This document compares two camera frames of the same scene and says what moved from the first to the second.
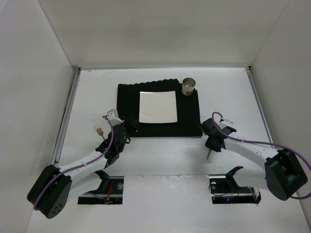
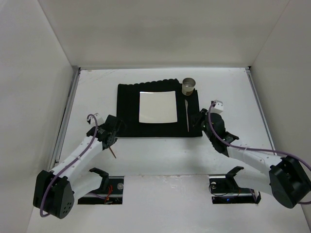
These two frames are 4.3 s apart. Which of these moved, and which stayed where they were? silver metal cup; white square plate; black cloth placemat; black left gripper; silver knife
Moved: black left gripper; silver knife
Stayed: silver metal cup; black cloth placemat; white square plate
